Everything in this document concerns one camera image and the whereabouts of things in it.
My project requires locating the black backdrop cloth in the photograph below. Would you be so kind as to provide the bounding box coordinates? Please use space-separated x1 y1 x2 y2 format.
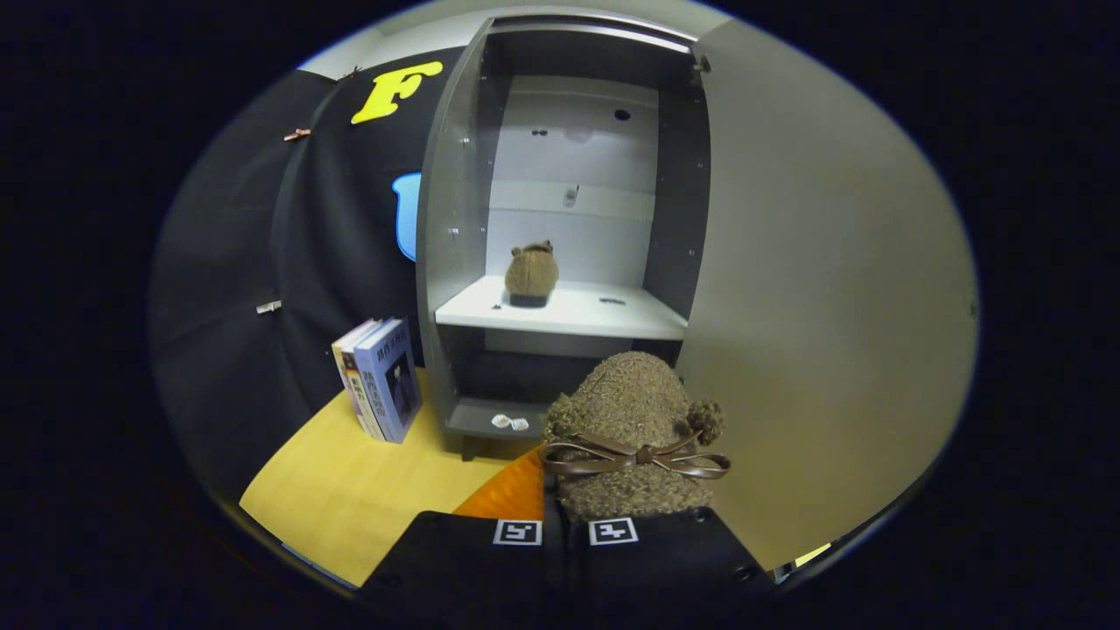
149 45 469 504

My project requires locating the brown woolly shoe with bow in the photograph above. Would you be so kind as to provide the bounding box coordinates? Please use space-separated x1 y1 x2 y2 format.
538 351 732 526
504 240 561 309

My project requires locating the white cabinet shelf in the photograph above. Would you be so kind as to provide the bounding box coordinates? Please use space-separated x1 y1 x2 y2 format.
435 275 689 342

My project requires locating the blue book with dark cover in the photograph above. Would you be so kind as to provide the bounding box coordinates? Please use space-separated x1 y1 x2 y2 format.
353 318 424 445

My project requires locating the beige shoe cabinet door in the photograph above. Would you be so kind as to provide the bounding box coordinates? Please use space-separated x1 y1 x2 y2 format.
674 17 979 571

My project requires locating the white book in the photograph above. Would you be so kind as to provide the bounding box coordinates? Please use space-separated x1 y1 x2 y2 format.
331 318 386 441

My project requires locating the pale blue book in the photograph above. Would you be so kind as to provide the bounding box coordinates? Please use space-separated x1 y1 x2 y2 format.
341 322 395 443

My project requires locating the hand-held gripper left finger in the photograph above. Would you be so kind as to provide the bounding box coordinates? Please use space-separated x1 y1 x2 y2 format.
354 444 568 618

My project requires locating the grey shoe cabinet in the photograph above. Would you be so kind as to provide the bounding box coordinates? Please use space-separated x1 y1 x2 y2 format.
415 13 711 462

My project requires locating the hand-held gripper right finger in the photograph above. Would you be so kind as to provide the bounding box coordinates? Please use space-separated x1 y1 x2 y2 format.
565 506 777 613

